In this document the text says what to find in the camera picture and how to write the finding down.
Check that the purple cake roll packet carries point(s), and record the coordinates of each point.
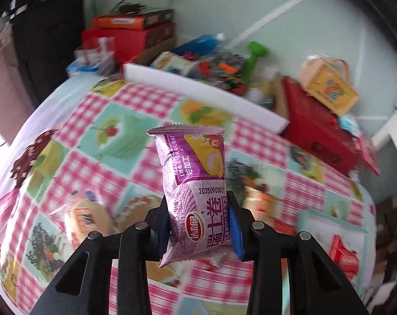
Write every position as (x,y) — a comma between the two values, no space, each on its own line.
(195,197)

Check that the orange snack packet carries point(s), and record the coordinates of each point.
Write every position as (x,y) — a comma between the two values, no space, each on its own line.
(259,203)

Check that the plain red box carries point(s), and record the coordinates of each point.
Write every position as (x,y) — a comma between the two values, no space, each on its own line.
(126,42)

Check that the red gift box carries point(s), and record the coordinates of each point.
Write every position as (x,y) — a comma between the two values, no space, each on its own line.
(316,128)

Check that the green dumbbell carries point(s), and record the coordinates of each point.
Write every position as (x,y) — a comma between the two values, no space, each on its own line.
(254,57)

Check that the red patterned box lid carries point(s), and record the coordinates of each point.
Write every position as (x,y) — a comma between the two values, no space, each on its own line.
(369,156)

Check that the white foam board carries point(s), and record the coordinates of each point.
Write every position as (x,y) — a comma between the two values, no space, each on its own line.
(201,92)

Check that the red square snack packet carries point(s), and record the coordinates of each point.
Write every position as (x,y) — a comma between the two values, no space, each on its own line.
(344,256)

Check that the blue plastic bottle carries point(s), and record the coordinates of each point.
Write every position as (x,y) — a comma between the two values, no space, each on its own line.
(198,44)

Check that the dark toy pile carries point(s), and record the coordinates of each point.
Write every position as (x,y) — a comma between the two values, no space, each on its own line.
(221,72)

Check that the checkered cake-print tablecloth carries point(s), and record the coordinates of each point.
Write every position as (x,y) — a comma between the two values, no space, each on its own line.
(86,170)

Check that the dark flat box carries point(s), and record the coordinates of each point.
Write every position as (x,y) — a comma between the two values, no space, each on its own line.
(159,18)

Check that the orange flat box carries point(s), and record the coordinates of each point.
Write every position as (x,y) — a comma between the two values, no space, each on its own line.
(118,21)

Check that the white shelf unit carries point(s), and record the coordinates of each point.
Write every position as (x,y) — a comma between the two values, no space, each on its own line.
(389,131)

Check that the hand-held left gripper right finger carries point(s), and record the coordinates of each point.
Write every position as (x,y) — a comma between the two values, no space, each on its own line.
(237,246)

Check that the teal shallow cardboard tray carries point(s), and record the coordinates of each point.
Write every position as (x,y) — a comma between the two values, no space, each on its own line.
(316,226)

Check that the small white yellow box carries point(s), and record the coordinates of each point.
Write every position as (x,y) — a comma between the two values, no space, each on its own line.
(170,62)

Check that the clear plastic jar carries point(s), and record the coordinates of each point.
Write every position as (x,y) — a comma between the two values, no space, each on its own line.
(260,93)

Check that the clear yellow cake packet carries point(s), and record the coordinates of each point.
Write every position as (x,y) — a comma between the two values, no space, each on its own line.
(90,216)

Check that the black cabinet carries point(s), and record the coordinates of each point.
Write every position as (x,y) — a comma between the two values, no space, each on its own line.
(47,46)

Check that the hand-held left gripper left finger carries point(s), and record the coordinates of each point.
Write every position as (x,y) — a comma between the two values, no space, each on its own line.
(157,233)

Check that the light blue wet wipes pack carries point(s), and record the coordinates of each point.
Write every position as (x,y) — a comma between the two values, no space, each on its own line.
(347,124)

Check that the clear plastic box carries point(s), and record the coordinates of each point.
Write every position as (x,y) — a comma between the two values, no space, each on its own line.
(96,55)

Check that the light blue white pack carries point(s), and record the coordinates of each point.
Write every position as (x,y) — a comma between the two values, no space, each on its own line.
(81,68)

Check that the brown red box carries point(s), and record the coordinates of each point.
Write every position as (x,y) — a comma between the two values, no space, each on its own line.
(160,36)

